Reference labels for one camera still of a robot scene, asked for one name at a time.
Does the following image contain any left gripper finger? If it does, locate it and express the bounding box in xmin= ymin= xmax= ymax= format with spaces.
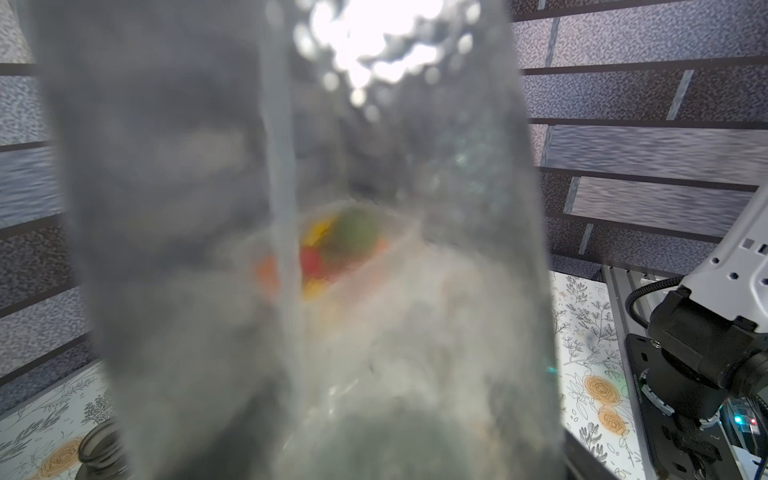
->
xmin=563 ymin=430 xmax=617 ymax=480

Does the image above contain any grey spray bottle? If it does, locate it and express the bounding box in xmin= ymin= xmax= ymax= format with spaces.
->
xmin=18 ymin=1 xmax=565 ymax=479
xmin=75 ymin=418 xmax=131 ymax=480

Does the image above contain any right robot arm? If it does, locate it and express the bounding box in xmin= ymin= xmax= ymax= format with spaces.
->
xmin=624 ymin=186 xmax=767 ymax=479

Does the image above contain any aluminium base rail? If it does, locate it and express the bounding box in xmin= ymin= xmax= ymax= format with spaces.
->
xmin=601 ymin=265 xmax=658 ymax=480

